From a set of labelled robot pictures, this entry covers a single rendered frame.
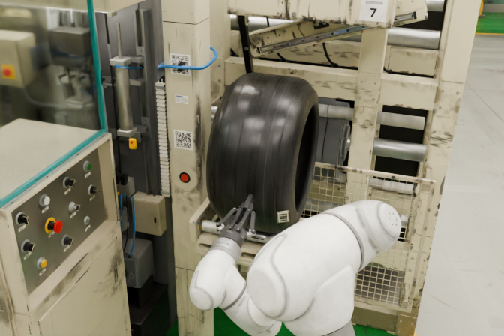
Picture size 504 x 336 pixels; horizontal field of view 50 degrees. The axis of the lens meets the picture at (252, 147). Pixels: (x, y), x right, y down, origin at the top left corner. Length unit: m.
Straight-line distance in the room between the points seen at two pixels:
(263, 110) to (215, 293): 0.63
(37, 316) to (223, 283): 0.65
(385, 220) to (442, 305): 2.30
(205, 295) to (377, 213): 0.61
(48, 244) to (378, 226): 1.19
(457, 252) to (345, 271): 2.81
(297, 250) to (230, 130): 0.91
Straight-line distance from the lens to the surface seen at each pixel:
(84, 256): 2.00
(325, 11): 1.99
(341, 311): 0.96
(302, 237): 0.93
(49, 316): 1.91
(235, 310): 1.52
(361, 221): 1.02
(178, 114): 1.98
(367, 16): 1.97
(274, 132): 1.72
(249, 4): 2.05
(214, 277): 1.47
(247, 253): 2.09
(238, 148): 1.74
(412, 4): 2.09
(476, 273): 3.61
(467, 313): 3.30
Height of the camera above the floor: 2.07
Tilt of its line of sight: 26 degrees down
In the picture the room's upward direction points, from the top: 1 degrees clockwise
